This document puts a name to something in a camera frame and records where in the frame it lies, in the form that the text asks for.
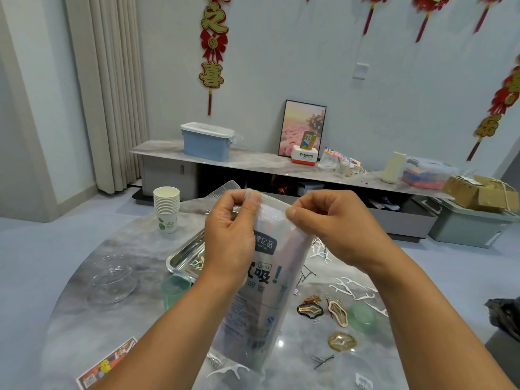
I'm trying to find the person's right hand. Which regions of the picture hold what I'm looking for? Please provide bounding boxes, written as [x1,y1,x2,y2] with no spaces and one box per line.
[286,189,399,275]

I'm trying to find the person's left hand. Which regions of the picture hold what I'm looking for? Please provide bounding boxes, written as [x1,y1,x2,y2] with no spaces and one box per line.
[203,189,263,289]

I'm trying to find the clear ribbed organizer box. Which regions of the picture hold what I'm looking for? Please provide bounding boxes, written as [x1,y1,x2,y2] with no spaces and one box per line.
[207,181,243,210]

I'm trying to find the metal tray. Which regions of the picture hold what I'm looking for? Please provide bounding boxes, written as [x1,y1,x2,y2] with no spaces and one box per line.
[166,230,208,283]

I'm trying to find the clear printed plastic bag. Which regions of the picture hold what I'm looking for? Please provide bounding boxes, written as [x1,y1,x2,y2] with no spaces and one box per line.
[219,189,314,372]

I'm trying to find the group of white paper cups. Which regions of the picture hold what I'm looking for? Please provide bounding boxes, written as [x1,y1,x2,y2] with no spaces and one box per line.
[153,186,181,234]

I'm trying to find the translucent green plastic cup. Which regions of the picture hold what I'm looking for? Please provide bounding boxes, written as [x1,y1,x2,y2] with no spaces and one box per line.
[161,274,192,312]

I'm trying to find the clear round plastic bowl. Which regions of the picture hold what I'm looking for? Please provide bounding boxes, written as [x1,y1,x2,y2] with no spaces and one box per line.
[85,256,139,306]

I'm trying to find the colourful matchbox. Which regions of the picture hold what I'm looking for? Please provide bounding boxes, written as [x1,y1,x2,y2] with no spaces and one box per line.
[75,337,138,390]

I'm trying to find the person's left forearm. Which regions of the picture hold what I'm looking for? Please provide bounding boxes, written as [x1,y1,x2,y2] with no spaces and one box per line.
[97,272,237,390]

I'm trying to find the person's right forearm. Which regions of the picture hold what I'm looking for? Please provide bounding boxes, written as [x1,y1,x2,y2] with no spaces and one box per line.
[366,251,517,390]

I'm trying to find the white box in cabinet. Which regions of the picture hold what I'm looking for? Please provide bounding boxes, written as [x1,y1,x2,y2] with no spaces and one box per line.
[296,183,326,197]

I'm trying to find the loose papers in cabinet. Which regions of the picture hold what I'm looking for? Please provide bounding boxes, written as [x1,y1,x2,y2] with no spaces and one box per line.
[368,197,403,212]

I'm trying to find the white floss pick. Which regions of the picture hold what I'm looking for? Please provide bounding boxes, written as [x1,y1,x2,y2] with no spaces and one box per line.
[361,298,389,317]
[329,276,376,299]
[207,360,251,380]

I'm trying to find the clear bag of snacks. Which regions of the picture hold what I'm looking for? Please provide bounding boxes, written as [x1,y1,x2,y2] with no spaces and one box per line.
[318,148,346,171]

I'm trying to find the cream paper roll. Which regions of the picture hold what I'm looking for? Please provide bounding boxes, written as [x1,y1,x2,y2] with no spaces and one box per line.
[380,152,408,185]

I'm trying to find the white and red small box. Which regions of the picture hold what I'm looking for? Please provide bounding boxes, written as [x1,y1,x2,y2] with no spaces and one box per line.
[290,146,320,166]

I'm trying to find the grey cabinet with marble top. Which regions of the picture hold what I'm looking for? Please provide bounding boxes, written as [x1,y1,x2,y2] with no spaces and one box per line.
[130,140,444,242]

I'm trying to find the pale green plastic lid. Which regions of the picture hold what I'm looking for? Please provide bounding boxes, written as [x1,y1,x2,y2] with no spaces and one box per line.
[349,300,379,332]

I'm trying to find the blue storage box white lid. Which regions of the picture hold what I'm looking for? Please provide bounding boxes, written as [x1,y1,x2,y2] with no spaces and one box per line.
[180,121,237,163]

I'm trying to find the clear storage box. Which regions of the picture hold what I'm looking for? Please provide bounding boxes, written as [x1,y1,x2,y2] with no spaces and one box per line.
[402,158,458,192]

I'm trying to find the framed pink picture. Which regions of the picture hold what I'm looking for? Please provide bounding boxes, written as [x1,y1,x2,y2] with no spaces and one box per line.
[278,100,328,158]

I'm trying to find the grey green storage bin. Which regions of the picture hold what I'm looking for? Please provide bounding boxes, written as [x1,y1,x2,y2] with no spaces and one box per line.
[414,194,517,249]

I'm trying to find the cardboard box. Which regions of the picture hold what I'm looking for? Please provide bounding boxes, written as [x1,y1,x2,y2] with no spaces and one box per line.
[443,174,520,215]

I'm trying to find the trash bin with black bag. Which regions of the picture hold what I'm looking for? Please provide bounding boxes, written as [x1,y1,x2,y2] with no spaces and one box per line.
[485,298,520,362]

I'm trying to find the beige curtain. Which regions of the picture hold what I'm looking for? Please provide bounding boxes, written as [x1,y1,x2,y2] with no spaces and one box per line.
[65,0,150,196]

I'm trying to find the red gold string wall hanging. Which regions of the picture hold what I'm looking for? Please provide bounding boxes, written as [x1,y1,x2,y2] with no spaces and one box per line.
[467,56,520,161]

